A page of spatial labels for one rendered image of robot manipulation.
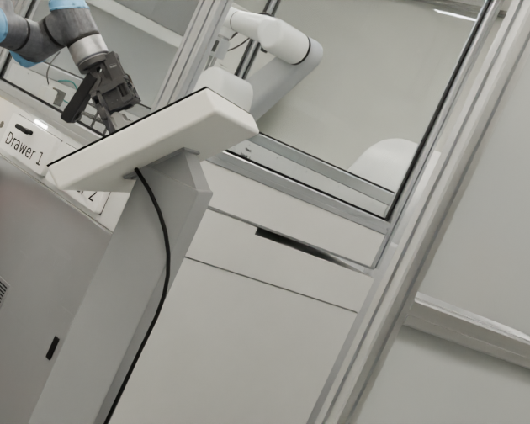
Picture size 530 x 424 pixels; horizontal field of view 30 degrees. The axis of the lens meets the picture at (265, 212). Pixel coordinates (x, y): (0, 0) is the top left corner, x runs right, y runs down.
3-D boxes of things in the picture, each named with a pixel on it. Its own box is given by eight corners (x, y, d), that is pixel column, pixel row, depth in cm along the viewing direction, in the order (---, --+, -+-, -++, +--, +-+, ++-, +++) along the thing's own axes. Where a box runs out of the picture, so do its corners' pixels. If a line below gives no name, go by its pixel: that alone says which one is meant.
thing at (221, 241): (114, 233, 244) (139, 179, 243) (-40, 124, 319) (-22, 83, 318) (358, 312, 308) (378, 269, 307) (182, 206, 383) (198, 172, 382)
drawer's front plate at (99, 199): (94, 213, 249) (113, 172, 248) (45, 177, 270) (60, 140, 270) (100, 214, 250) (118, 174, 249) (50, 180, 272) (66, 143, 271)
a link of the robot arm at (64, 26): (56, 7, 216) (87, -12, 213) (77, 53, 216) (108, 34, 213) (36, 5, 209) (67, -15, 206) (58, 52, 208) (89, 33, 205)
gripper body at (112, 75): (134, 100, 205) (109, 48, 206) (97, 119, 206) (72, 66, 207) (143, 104, 213) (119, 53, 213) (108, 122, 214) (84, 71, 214)
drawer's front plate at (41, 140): (40, 175, 272) (56, 138, 272) (-2, 145, 294) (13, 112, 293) (45, 177, 273) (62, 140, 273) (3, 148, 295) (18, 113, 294)
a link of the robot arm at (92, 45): (63, 48, 207) (76, 54, 215) (72, 67, 207) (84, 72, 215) (95, 32, 206) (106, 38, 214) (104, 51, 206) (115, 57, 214)
